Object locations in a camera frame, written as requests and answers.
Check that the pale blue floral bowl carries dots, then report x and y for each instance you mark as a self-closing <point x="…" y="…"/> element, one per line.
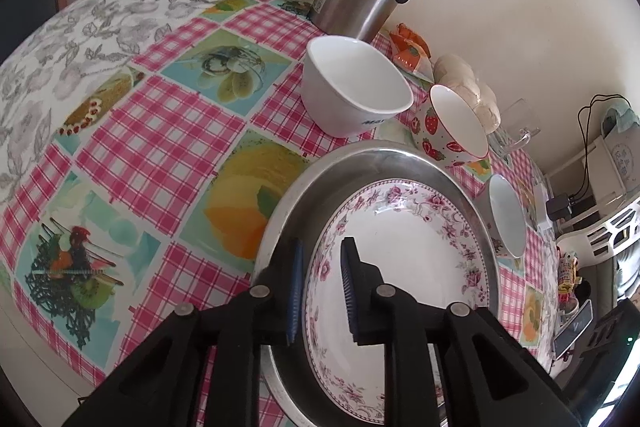
<point x="505" y="212"/>

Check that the white printed cloth cover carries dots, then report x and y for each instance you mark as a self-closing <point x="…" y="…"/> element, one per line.
<point x="620" y="147"/>

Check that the grey floral tablecloth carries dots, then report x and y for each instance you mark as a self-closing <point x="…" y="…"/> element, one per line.
<point x="65" y="37"/>

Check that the clear glass mug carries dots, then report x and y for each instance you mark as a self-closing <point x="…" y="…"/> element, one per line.
<point x="515" y="127"/>

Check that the pink plaid tablecloth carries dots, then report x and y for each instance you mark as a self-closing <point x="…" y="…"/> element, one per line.
<point x="165" y="132"/>

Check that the round stainless steel plate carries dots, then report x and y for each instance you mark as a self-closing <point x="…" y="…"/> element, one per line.
<point x="307" y="202"/>

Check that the round pink floral plate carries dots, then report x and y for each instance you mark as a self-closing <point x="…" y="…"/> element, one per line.
<point x="415" y="257"/>

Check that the orange snack packet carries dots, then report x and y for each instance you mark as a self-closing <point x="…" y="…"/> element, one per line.
<point x="410" y="52"/>

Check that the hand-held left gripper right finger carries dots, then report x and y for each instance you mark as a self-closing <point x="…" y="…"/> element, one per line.
<point x="350" y="292"/>

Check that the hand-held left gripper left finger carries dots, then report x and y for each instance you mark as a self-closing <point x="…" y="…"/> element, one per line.
<point x="295" y="292"/>

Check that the colourful snack packet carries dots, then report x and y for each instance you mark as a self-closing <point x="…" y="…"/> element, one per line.
<point x="570" y="279"/>

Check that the bag of steamed buns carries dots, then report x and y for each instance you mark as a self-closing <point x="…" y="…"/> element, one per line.
<point x="470" y="87"/>

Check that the black charger adapter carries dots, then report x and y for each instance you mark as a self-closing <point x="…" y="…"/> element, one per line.
<point x="560" y="207"/>

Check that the white square bowl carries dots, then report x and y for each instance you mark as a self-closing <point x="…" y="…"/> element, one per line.
<point x="350" y="77"/>

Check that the white power strip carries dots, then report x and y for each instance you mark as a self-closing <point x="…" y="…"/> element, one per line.
<point x="540" y="207"/>

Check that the strawberry print bowl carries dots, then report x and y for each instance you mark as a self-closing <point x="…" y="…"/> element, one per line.
<point x="457" y="122"/>

